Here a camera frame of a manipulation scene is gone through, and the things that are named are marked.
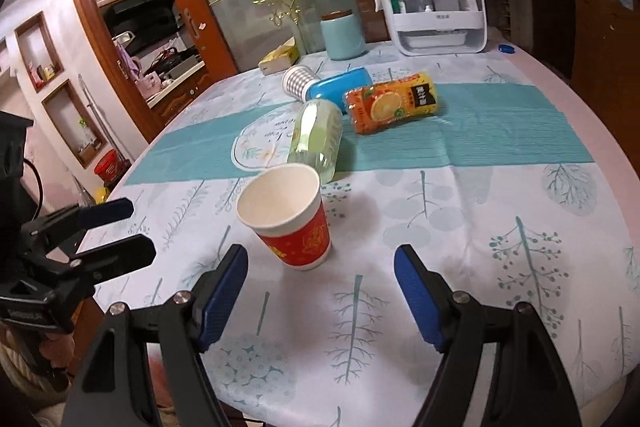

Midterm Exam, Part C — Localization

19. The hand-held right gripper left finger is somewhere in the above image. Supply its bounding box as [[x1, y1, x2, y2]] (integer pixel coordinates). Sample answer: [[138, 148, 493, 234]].
[[60, 243, 249, 427]]

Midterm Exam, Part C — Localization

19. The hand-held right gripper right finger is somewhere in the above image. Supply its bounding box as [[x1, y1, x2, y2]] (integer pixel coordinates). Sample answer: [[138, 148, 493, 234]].
[[393, 244, 583, 427]]

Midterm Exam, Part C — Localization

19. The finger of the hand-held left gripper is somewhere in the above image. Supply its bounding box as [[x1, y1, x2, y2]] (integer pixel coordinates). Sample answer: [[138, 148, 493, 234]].
[[22, 198, 135, 253], [45, 234, 157, 288]]

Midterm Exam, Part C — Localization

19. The checkered paper cup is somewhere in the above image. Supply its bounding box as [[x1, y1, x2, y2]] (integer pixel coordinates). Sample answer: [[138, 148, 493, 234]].
[[281, 65, 321, 100]]

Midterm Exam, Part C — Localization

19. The red and white paper cup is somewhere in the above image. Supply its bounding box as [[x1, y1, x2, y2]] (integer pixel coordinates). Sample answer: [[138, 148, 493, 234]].
[[236, 163, 333, 272]]

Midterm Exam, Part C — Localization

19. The person's left hand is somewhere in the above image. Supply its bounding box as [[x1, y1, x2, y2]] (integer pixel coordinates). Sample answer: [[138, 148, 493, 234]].
[[37, 332, 77, 377]]

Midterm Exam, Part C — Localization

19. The red bucket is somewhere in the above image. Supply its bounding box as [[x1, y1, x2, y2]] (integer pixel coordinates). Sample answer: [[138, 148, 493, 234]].
[[93, 149, 126, 185]]

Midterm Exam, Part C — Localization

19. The tree print tablecloth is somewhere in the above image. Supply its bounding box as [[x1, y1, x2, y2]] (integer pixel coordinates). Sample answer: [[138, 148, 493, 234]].
[[75, 39, 640, 425]]

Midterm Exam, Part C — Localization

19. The kitchen counter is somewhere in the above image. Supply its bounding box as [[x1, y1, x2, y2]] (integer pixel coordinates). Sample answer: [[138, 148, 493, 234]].
[[135, 47, 218, 128]]

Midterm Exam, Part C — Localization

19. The clear plastic bottle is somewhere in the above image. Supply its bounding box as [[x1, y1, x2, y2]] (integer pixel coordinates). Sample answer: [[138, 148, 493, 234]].
[[287, 99, 344, 184]]

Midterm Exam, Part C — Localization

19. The orange juice bottle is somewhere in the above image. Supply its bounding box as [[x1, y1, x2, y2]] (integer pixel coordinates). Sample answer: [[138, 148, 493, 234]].
[[342, 72, 441, 136]]

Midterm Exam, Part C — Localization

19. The black range hood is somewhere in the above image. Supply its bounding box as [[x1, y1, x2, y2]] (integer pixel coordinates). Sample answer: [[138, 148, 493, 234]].
[[102, 0, 180, 38]]

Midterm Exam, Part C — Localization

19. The yellow tissue pack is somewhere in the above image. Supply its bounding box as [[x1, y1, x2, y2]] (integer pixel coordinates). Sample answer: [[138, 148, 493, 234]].
[[258, 36, 301, 75]]

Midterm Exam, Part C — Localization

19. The light blue canister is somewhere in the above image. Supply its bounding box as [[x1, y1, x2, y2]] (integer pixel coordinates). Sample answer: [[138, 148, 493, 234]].
[[320, 9, 368, 60]]

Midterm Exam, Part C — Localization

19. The white storage organizer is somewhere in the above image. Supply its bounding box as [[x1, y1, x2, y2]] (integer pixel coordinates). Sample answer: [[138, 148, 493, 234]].
[[382, 0, 488, 56]]

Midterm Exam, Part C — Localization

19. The dark wooden cabinet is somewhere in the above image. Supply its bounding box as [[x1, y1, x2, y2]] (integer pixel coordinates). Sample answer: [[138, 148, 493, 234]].
[[570, 0, 640, 108]]

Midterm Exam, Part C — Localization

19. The black cable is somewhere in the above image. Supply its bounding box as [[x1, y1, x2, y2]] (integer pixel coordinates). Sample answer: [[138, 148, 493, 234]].
[[22, 159, 45, 219]]

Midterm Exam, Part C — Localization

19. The wooden wall niche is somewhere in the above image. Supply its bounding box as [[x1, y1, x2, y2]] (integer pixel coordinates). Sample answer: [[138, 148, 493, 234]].
[[41, 79, 108, 168], [14, 12, 66, 94]]

